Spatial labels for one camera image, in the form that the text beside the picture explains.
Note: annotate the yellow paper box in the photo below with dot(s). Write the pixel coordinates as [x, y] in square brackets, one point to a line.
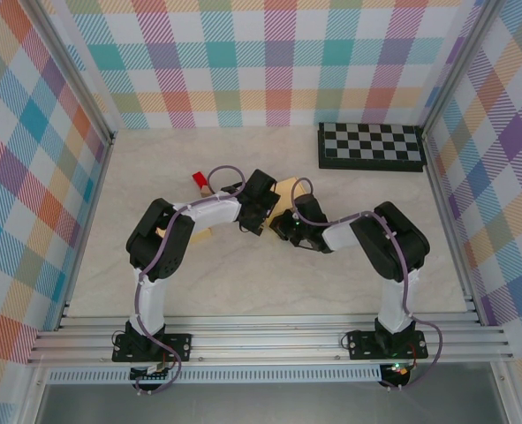
[201, 235]
[289, 187]

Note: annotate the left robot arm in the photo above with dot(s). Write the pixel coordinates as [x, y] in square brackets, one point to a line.
[154, 247]

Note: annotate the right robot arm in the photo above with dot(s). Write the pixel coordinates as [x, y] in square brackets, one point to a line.
[393, 247]

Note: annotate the natural wooden cube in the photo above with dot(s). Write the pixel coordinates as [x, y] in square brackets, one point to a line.
[206, 192]

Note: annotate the red wooden block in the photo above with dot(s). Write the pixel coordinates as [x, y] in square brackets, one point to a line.
[198, 180]

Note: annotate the black grey chessboard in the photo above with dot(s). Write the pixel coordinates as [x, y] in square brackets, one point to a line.
[375, 141]

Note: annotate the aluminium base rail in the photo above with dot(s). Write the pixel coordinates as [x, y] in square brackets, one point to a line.
[265, 340]

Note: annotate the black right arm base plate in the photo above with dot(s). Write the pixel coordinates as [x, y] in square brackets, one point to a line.
[362, 346]

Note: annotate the aluminium side rail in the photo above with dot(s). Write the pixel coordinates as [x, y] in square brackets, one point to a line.
[95, 199]
[442, 199]

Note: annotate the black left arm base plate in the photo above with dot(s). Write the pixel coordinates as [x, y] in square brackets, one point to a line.
[179, 346]

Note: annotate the aluminium corner post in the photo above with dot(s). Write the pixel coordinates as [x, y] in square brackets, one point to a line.
[75, 70]
[458, 66]

